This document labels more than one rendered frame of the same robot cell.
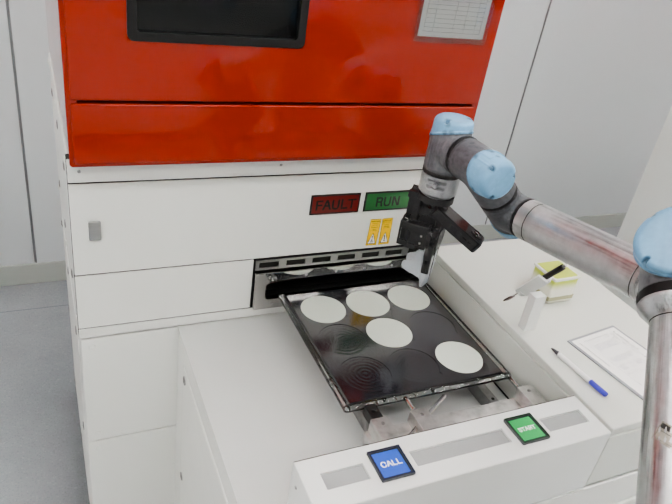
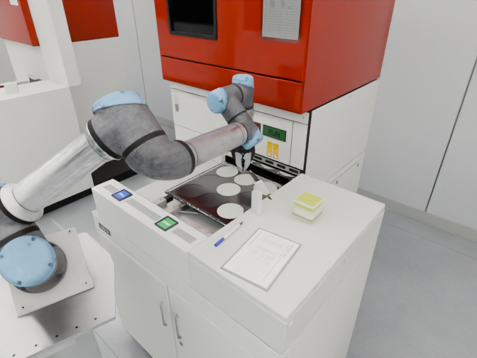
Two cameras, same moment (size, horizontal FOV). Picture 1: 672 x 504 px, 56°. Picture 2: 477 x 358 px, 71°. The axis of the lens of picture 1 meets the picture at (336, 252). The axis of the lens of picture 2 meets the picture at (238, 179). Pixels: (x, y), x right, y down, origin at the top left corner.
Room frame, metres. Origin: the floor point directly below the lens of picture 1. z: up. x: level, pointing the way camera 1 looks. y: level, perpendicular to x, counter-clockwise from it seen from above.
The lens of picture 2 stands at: (0.71, -1.26, 1.64)
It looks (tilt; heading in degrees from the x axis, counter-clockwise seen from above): 30 degrees down; 69
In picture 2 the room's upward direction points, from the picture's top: straight up
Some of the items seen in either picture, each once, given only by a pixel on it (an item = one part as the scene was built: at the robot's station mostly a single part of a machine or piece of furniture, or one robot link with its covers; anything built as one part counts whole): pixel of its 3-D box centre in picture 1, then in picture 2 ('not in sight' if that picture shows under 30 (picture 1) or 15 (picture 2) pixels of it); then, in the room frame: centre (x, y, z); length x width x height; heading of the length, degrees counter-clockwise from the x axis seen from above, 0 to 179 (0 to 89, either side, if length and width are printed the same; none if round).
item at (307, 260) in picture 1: (346, 256); (258, 157); (1.28, -0.02, 0.96); 0.44 x 0.01 x 0.02; 118
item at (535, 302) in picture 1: (530, 296); (260, 194); (1.11, -0.41, 1.03); 0.06 x 0.04 x 0.13; 28
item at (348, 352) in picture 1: (389, 333); (228, 190); (1.09, -0.14, 0.90); 0.34 x 0.34 x 0.01; 28
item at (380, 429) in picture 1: (387, 439); (155, 204); (0.80, -0.14, 0.89); 0.08 x 0.03 x 0.03; 28
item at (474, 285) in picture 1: (558, 336); (294, 242); (1.19, -0.53, 0.89); 0.62 x 0.35 x 0.14; 28
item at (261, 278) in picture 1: (342, 280); (257, 170); (1.27, -0.03, 0.89); 0.44 x 0.02 x 0.10; 118
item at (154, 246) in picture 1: (274, 237); (230, 134); (1.20, 0.14, 1.02); 0.82 x 0.03 x 0.40; 118
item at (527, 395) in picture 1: (534, 404); not in sight; (0.95, -0.43, 0.89); 0.08 x 0.03 x 0.03; 28
